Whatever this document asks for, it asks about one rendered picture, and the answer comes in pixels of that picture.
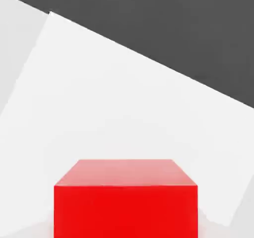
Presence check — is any small red cube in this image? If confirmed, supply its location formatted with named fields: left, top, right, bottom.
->
left=53, top=159, right=198, bottom=238

